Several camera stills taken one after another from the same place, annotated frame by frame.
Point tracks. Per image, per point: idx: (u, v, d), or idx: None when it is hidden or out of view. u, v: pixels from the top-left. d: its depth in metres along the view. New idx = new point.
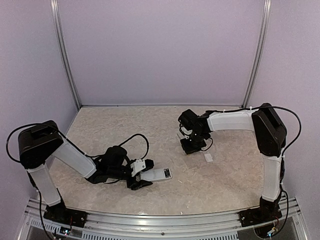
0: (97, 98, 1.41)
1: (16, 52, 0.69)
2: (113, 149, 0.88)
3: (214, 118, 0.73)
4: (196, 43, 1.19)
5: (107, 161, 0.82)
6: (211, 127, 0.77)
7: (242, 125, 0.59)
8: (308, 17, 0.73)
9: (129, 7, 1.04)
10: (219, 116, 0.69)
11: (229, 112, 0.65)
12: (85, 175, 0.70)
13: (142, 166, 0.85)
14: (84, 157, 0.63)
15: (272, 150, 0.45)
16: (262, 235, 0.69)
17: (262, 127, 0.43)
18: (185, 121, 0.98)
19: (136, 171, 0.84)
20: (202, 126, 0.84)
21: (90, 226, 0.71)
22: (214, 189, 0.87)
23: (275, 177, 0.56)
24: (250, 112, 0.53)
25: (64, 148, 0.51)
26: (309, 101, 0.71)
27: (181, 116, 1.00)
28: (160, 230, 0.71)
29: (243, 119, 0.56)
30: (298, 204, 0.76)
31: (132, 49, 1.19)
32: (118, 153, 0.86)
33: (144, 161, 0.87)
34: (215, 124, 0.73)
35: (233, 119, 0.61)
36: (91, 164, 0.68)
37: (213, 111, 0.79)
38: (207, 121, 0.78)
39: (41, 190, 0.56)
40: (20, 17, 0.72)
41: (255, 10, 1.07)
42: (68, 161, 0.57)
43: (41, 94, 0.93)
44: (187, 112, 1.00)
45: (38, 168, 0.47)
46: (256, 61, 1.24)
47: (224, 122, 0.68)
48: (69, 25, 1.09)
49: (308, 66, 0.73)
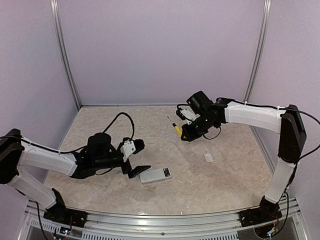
0: (97, 98, 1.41)
1: (16, 51, 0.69)
2: (94, 138, 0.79)
3: (233, 109, 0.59)
4: (196, 43, 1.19)
5: (91, 153, 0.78)
6: (227, 118, 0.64)
7: (266, 124, 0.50)
8: (308, 17, 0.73)
9: (129, 7, 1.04)
10: (241, 109, 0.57)
11: (253, 106, 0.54)
12: (67, 174, 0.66)
13: (132, 149, 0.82)
14: (60, 158, 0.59)
15: (292, 155, 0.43)
16: (262, 235, 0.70)
17: (291, 131, 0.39)
18: (196, 105, 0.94)
19: (127, 155, 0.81)
20: (217, 114, 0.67)
21: (90, 226, 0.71)
22: (214, 189, 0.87)
23: (283, 181, 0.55)
24: (280, 112, 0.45)
25: (34, 155, 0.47)
26: (309, 101, 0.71)
27: (193, 99, 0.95)
28: (160, 230, 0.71)
29: (270, 119, 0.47)
30: (298, 204, 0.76)
31: (132, 49, 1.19)
32: (100, 143, 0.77)
33: (132, 143, 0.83)
34: (234, 116, 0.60)
35: (258, 115, 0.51)
36: (71, 163, 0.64)
37: (231, 101, 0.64)
38: (223, 110, 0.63)
39: (32, 197, 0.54)
40: (20, 17, 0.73)
41: (255, 10, 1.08)
42: (44, 166, 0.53)
43: (41, 93, 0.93)
44: (200, 96, 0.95)
45: (13, 179, 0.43)
46: (256, 61, 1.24)
47: (245, 117, 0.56)
48: (69, 25, 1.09)
49: (308, 65, 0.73)
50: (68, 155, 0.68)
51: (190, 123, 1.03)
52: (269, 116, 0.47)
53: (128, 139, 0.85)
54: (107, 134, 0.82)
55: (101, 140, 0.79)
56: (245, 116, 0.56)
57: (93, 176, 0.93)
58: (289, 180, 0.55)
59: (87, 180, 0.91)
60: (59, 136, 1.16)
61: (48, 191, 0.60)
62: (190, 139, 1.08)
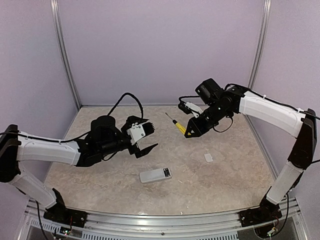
0: (97, 98, 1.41)
1: (16, 51, 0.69)
2: (97, 121, 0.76)
3: (251, 101, 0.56)
4: (196, 43, 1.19)
5: (95, 137, 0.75)
6: (241, 109, 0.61)
7: (281, 124, 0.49)
8: (308, 17, 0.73)
9: (129, 7, 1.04)
10: (258, 102, 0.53)
11: (273, 102, 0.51)
12: (71, 163, 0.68)
13: (142, 135, 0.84)
14: (61, 148, 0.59)
15: (302, 162, 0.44)
16: (262, 235, 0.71)
17: (308, 137, 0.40)
18: (206, 95, 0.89)
19: (135, 140, 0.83)
20: (230, 102, 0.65)
21: (90, 226, 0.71)
22: (214, 189, 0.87)
23: (286, 184, 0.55)
24: (300, 115, 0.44)
25: (33, 148, 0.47)
26: (309, 100, 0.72)
27: (202, 87, 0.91)
28: (160, 230, 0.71)
29: (288, 120, 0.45)
30: (298, 204, 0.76)
31: (133, 48, 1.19)
32: (103, 125, 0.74)
33: (142, 128, 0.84)
34: (249, 108, 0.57)
35: (276, 113, 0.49)
36: (72, 150, 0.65)
37: (248, 90, 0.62)
38: (239, 100, 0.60)
39: (33, 196, 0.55)
40: (20, 17, 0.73)
41: (255, 10, 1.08)
42: (47, 156, 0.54)
43: (41, 93, 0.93)
44: (209, 84, 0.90)
45: (15, 178, 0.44)
46: (257, 61, 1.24)
47: (260, 112, 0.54)
48: (69, 25, 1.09)
49: (308, 65, 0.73)
50: (69, 143, 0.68)
51: (198, 116, 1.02)
52: (288, 117, 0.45)
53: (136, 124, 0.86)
54: (112, 118, 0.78)
55: (104, 123, 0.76)
56: (261, 111, 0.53)
57: (94, 176, 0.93)
58: (293, 184, 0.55)
59: (87, 180, 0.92)
60: (59, 136, 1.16)
61: (49, 191, 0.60)
62: (199, 133, 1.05)
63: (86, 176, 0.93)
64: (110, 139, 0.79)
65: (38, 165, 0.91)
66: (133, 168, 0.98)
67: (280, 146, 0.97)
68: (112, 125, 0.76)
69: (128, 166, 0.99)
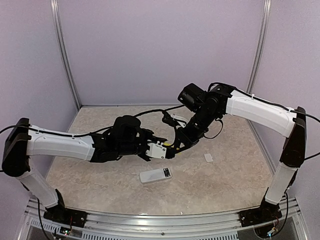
0: (97, 98, 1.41)
1: (16, 51, 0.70)
2: (122, 119, 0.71)
3: (239, 101, 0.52)
4: (196, 44, 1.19)
5: (116, 135, 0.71)
6: (228, 110, 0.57)
7: (272, 124, 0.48)
8: (308, 17, 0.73)
9: (130, 7, 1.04)
10: (248, 102, 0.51)
11: (262, 103, 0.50)
12: (85, 158, 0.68)
13: (161, 156, 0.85)
14: (73, 143, 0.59)
15: (293, 162, 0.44)
16: (262, 235, 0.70)
17: (300, 136, 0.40)
18: (190, 102, 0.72)
19: (152, 155, 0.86)
20: (217, 103, 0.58)
21: (90, 226, 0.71)
22: (214, 189, 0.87)
23: (284, 183, 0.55)
24: (292, 115, 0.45)
25: (42, 143, 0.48)
26: (308, 100, 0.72)
27: (184, 94, 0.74)
28: (160, 230, 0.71)
29: (281, 120, 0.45)
30: (298, 204, 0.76)
31: (133, 48, 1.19)
32: (128, 124, 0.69)
33: (165, 151, 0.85)
34: (237, 109, 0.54)
35: (266, 113, 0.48)
36: (86, 146, 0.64)
37: (233, 89, 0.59)
38: (225, 100, 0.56)
39: (35, 193, 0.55)
40: (21, 18, 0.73)
41: (255, 10, 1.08)
42: (57, 151, 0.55)
43: (41, 93, 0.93)
44: (191, 89, 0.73)
45: (23, 175, 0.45)
46: (256, 61, 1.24)
47: (250, 113, 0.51)
48: (69, 25, 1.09)
49: (307, 66, 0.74)
50: (84, 137, 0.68)
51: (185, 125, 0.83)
52: (280, 117, 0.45)
53: (161, 143, 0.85)
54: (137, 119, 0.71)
55: (130, 121, 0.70)
56: (251, 112, 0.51)
57: (93, 176, 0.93)
58: (290, 183, 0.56)
59: (87, 180, 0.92)
60: None
61: (51, 190, 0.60)
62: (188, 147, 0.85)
63: (86, 176, 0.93)
64: (131, 140, 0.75)
65: (39, 165, 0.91)
66: (133, 168, 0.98)
67: (280, 146, 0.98)
68: (138, 127, 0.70)
69: (128, 166, 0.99)
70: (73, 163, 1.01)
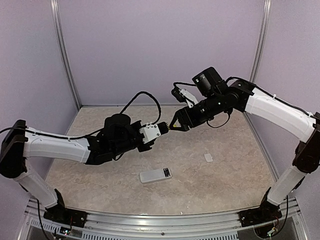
0: (97, 98, 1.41)
1: (16, 51, 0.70)
2: (112, 119, 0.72)
3: (261, 101, 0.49)
4: (196, 44, 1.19)
5: (107, 136, 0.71)
6: (247, 108, 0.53)
7: (289, 127, 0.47)
8: (308, 17, 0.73)
9: (129, 6, 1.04)
10: (269, 103, 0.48)
11: (284, 105, 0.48)
12: (81, 160, 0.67)
13: (157, 134, 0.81)
14: (69, 145, 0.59)
15: (306, 168, 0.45)
16: (262, 235, 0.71)
17: (317, 145, 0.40)
18: (206, 86, 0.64)
19: (149, 138, 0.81)
20: (237, 99, 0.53)
21: (90, 226, 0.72)
22: (214, 189, 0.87)
23: (287, 186, 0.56)
24: (311, 121, 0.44)
25: (39, 145, 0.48)
26: (308, 100, 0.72)
27: (202, 76, 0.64)
28: (160, 230, 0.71)
29: (300, 125, 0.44)
30: (298, 204, 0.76)
31: (132, 47, 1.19)
32: (117, 123, 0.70)
33: (157, 127, 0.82)
34: (257, 108, 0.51)
35: (286, 116, 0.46)
36: (81, 148, 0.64)
37: (255, 86, 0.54)
38: (247, 98, 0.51)
39: (33, 193, 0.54)
40: (21, 18, 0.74)
41: (255, 10, 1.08)
42: (53, 153, 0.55)
43: (41, 93, 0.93)
44: (211, 73, 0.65)
45: (21, 176, 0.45)
46: (256, 60, 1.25)
47: (270, 113, 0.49)
48: (69, 24, 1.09)
49: (307, 66, 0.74)
50: (80, 140, 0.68)
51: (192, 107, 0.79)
52: (301, 121, 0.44)
53: (151, 123, 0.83)
54: (125, 115, 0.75)
55: (120, 120, 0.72)
56: (270, 112, 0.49)
57: (94, 176, 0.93)
58: (295, 186, 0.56)
59: (87, 180, 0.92)
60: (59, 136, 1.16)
61: (50, 190, 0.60)
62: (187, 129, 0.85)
63: (86, 176, 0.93)
64: (124, 137, 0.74)
65: (39, 165, 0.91)
66: (133, 168, 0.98)
67: (280, 146, 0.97)
68: (128, 125, 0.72)
69: (128, 166, 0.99)
70: (73, 163, 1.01)
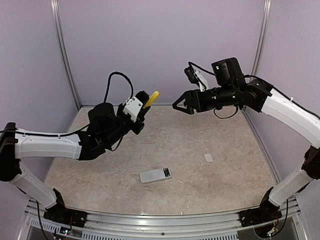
0: (97, 98, 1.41)
1: (16, 52, 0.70)
2: (94, 111, 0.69)
3: (278, 103, 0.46)
4: (196, 43, 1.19)
5: (94, 129, 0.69)
6: (263, 108, 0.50)
7: (304, 131, 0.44)
8: (308, 17, 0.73)
9: (129, 6, 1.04)
10: (287, 105, 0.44)
11: (302, 108, 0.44)
12: (74, 156, 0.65)
13: (140, 105, 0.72)
14: (59, 143, 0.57)
15: (315, 173, 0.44)
16: (262, 235, 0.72)
17: None
18: (225, 76, 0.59)
19: (135, 113, 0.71)
20: (254, 98, 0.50)
21: (90, 226, 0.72)
22: (214, 189, 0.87)
23: (289, 188, 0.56)
24: None
25: (28, 146, 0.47)
26: (308, 100, 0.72)
27: (224, 64, 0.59)
28: (160, 230, 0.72)
29: (315, 131, 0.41)
30: (298, 204, 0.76)
31: (132, 47, 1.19)
32: (99, 114, 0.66)
33: (135, 99, 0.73)
34: (273, 110, 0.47)
35: (302, 121, 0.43)
36: (73, 145, 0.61)
37: (272, 88, 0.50)
38: (264, 98, 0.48)
39: (30, 194, 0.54)
40: (21, 18, 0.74)
41: (255, 10, 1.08)
42: (44, 152, 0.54)
43: (41, 93, 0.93)
44: (234, 63, 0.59)
45: (16, 178, 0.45)
46: (256, 61, 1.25)
47: (285, 116, 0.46)
48: (69, 25, 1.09)
49: (307, 66, 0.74)
50: (71, 136, 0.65)
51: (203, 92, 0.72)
52: (316, 128, 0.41)
53: (129, 98, 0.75)
54: (106, 105, 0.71)
55: (102, 112, 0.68)
56: (285, 115, 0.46)
57: (94, 176, 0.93)
58: (299, 189, 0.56)
59: (87, 180, 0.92)
60: None
61: (48, 190, 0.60)
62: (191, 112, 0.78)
63: (86, 176, 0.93)
64: (112, 126, 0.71)
65: (39, 165, 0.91)
66: (133, 168, 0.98)
67: (280, 146, 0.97)
68: (110, 114, 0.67)
69: (128, 166, 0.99)
70: (73, 163, 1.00)
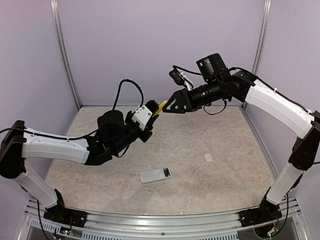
0: (97, 98, 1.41)
1: (16, 52, 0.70)
2: (103, 118, 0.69)
3: (262, 93, 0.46)
4: (196, 44, 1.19)
5: (102, 136, 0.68)
6: (247, 99, 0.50)
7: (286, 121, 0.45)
8: (308, 17, 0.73)
9: (129, 6, 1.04)
10: (271, 95, 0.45)
11: (284, 99, 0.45)
12: (80, 161, 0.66)
13: (149, 114, 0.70)
14: (67, 146, 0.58)
15: (300, 165, 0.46)
16: (262, 235, 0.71)
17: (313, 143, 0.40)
18: (210, 71, 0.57)
19: (144, 123, 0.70)
20: (238, 89, 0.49)
21: (90, 226, 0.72)
22: (214, 189, 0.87)
23: (286, 186, 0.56)
24: (309, 118, 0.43)
25: (36, 146, 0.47)
26: (308, 100, 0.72)
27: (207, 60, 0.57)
28: (160, 230, 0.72)
29: (297, 121, 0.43)
30: (298, 204, 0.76)
31: (132, 47, 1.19)
32: (109, 122, 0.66)
33: (144, 108, 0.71)
34: (257, 100, 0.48)
35: (285, 110, 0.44)
36: (80, 149, 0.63)
37: (257, 78, 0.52)
38: (248, 88, 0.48)
39: (33, 193, 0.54)
40: (21, 19, 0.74)
41: (255, 10, 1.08)
42: (51, 154, 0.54)
43: (41, 93, 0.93)
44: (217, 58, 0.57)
45: (19, 176, 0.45)
46: (256, 61, 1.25)
47: (269, 106, 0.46)
48: (69, 25, 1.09)
49: (307, 66, 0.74)
50: (80, 140, 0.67)
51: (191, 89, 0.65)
52: (299, 117, 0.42)
53: (139, 106, 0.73)
54: (117, 112, 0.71)
55: (111, 119, 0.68)
56: (269, 105, 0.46)
57: (94, 176, 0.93)
58: (293, 184, 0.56)
59: (87, 180, 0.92)
60: None
61: (49, 190, 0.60)
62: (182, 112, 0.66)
63: (86, 176, 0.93)
64: (120, 134, 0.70)
65: (39, 165, 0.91)
66: (133, 168, 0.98)
67: (280, 146, 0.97)
68: (119, 121, 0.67)
69: (128, 166, 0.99)
70: (73, 163, 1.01)
